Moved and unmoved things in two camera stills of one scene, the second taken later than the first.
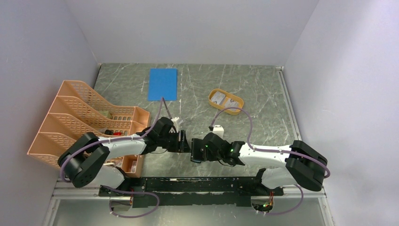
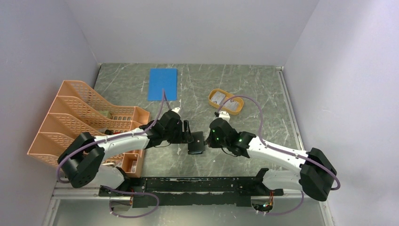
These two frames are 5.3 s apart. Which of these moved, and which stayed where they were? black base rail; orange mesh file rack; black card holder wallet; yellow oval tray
Moved: black card holder wallet
Stayed: orange mesh file rack; black base rail; yellow oval tray
